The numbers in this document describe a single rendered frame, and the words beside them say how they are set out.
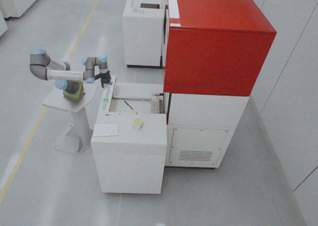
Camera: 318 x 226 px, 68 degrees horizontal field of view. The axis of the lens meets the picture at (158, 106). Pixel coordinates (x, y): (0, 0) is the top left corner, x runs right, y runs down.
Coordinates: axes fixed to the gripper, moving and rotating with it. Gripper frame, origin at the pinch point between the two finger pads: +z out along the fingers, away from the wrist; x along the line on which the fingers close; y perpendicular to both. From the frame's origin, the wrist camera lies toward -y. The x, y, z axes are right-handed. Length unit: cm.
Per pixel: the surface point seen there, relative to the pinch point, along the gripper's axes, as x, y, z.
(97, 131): -39.7, 0.2, 13.8
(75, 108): 2.0, -30.9, 28.7
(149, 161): -50, 45, 40
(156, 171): -50, 52, 56
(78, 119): 13, -36, 59
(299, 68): 50, 207, 1
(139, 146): -50, 36, 18
